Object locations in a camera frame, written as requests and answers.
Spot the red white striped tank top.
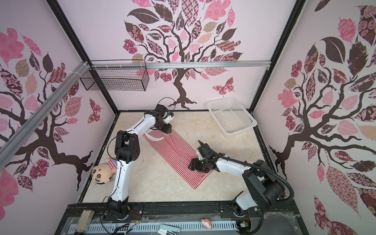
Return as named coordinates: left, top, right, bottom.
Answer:
left=144, top=130, right=210, bottom=190

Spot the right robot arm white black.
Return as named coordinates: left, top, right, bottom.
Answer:
left=189, top=158, right=286, bottom=217

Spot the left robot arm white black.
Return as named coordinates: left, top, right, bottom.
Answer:
left=106, top=109, right=174, bottom=220

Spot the white plastic laundry basket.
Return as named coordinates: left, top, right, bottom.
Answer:
left=207, top=97, right=258, bottom=138

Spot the red white small toy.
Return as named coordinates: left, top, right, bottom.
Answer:
left=201, top=218, right=212, bottom=230

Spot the plush doll blue hat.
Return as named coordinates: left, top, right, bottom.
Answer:
left=91, top=158, right=118, bottom=185

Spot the beige box on base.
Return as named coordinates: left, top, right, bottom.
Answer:
left=74, top=210, right=95, bottom=235

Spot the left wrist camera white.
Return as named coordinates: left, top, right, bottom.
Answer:
left=154, top=104, right=174, bottom=123

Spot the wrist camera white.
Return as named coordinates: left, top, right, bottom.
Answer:
left=197, top=140, right=225, bottom=163
left=154, top=104, right=174, bottom=123

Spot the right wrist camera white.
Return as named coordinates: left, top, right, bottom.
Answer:
left=197, top=140, right=225, bottom=163

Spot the thin black camera cable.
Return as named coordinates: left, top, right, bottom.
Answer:
left=157, top=96, right=178, bottom=114

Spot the black corrugated cable conduit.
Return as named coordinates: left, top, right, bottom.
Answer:
left=223, top=154, right=295, bottom=235

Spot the black wire mesh basket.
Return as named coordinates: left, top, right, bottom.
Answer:
left=80, top=59, right=149, bottom=92

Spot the white device on duct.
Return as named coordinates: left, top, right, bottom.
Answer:
left=157, top=224, right=181, bottom=235

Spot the white slotted cable duct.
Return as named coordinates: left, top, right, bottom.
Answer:
left=85, top=221, right=237, bottom=235

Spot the aluminium rail back wall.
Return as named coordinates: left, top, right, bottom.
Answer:
left=91, top=60, right=271, bottom=69

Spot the aluminium rail wall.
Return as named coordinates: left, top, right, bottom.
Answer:
left=1, top=61, right=90, bottom=169
left=91, top=60, right=271, bottom=69

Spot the aluminium rail left wall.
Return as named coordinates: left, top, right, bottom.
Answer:
left=1, top=61, right=90, bottom=169

